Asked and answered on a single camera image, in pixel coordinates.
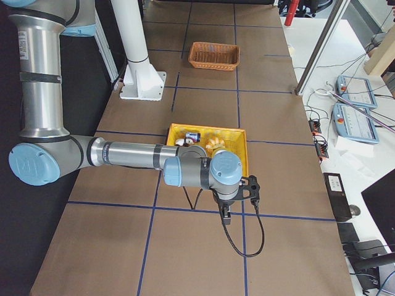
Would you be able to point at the orange black connector block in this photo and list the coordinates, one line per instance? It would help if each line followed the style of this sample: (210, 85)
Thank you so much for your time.
(321, 147)

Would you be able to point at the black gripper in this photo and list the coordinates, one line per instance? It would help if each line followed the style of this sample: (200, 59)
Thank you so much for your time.
(224, 202)

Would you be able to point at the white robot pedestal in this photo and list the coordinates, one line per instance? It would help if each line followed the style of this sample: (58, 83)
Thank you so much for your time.
(141, 81)

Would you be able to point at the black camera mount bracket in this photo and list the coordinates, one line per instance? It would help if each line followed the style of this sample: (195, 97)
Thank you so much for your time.
(248, 189)

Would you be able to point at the black monitor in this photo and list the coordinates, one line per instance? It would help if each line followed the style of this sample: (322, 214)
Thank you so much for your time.
(379, 199)

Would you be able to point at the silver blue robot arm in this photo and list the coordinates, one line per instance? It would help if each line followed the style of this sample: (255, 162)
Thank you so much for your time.
(48, 151)

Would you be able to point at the upper teach pendant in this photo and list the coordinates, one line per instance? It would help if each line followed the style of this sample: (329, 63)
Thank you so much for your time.
(356, 90)

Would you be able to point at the blue white small can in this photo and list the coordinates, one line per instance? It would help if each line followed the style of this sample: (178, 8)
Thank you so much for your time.
(194, 137)

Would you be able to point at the panda toy figure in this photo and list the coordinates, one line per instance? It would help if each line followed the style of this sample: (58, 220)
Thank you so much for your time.
(185, 142)

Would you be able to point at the red cylinder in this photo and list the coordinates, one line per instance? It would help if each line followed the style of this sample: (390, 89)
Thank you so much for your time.
(292, 8)

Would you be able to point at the aluminium frame post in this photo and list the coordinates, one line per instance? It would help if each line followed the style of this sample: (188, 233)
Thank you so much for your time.
(334, 18)

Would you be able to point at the brown wicker basket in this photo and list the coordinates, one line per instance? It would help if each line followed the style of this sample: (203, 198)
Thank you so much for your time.
(214, 56)

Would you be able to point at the yellow plastic basket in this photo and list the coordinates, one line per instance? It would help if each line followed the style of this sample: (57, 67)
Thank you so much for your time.
(234, 139)

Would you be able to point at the teach pendant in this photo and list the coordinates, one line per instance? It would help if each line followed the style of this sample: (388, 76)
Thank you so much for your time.
(356, 90)
(353, 125)

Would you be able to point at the lower teach pendant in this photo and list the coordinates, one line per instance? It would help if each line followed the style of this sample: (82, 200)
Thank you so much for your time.
(353, 125)

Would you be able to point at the black box on desk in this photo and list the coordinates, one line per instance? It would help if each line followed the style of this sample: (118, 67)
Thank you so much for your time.
(337, 197)

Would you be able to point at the toy croissant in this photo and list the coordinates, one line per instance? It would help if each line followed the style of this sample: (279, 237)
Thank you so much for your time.
(214, 144)

